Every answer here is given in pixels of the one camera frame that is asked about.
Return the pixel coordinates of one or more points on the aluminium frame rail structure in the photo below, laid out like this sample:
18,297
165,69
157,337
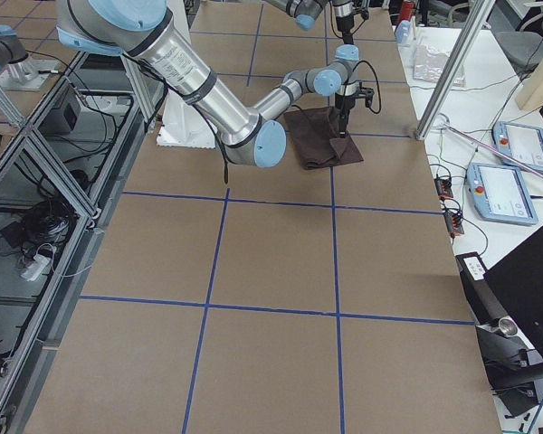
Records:
57,194

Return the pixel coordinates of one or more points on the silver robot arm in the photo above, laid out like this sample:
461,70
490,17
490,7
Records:
306,12
146,32

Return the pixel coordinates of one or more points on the black power box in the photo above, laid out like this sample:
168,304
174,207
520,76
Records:
61,119

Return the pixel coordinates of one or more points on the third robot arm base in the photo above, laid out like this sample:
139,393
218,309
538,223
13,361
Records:
19,70

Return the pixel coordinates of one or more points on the silver foil bag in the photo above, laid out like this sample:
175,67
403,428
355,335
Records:
429,63

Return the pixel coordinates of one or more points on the white power strip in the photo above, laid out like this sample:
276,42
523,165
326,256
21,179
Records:
39,264

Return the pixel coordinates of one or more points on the lower teach pendant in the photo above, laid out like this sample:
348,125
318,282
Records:
499,194

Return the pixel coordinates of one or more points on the black camera tripod mount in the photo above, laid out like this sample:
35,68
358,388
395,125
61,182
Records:
515,372

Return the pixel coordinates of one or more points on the dark brown t-shirt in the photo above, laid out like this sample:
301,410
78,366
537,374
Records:
316,139

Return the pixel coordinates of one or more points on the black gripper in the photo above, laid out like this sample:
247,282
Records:
345,104
345,23

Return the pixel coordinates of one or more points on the black box with white label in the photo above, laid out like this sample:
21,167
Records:
485,306

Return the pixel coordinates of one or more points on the grey office chair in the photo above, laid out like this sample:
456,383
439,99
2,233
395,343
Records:
523,48

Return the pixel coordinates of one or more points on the teach pendant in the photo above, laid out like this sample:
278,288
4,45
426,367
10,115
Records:
499,194
521,142

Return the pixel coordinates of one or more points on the aluminium frame post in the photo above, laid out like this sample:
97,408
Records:
477,17

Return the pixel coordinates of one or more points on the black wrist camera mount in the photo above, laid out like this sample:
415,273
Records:
366,94

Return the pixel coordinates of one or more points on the upper teach pendant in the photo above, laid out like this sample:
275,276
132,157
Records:
521,142

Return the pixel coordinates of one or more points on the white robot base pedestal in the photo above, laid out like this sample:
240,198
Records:
183,126

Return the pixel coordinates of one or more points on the black monitor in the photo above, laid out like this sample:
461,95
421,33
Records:
517,282

